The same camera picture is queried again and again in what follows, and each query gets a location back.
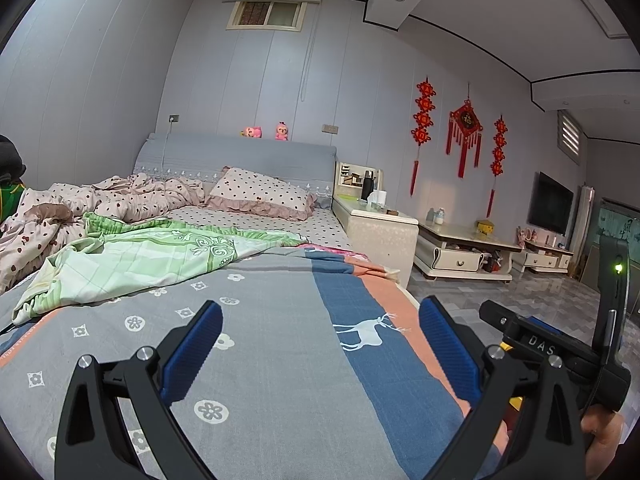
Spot polka dot pillow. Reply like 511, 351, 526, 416
205, 166, 318, 222

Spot barred window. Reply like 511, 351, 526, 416
227, 0, 307, 32

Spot red diamond knot ornament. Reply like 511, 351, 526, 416
446, 100, 485, 179

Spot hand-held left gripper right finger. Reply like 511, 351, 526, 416
418, 296, 587, 480

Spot black television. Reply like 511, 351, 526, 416
527, 171, 574, 236

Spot green patterned quilt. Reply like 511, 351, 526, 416
12, 212, 316, 326

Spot polka dot duvet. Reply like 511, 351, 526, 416
0, 174, 226, 296

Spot white standing air conditioner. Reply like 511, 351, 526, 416
570, 186, 597, 276

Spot grey upholstered bed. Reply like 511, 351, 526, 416
0, 132, 421, 480

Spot fish tank cabinet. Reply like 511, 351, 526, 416
587, 196, 640, 311

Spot person's right hand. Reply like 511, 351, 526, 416
580, 402, 626, 461

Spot small window with blind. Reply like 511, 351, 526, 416
556, 109, 585, 166

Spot cream coffee table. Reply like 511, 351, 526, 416
412, 220, 523, 282

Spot green bag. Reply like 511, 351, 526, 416
0, 182, 26, 221

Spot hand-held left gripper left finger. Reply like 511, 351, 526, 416
54, 300, 224, 480

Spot long red knot string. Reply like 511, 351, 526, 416
411, 77, 437, 197
487, 115, 508, 218

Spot cream tv stand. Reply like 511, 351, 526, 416
517, 240, 576, 274

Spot grey blue orange deer bedspread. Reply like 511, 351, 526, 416
0, 245, 501, 480

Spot black cloth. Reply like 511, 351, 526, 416
0, 135, 27, 186

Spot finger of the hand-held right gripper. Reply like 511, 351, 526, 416
479, 301, 526, 335

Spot cream bedside cabinet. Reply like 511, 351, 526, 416
332, 161, 420, 273

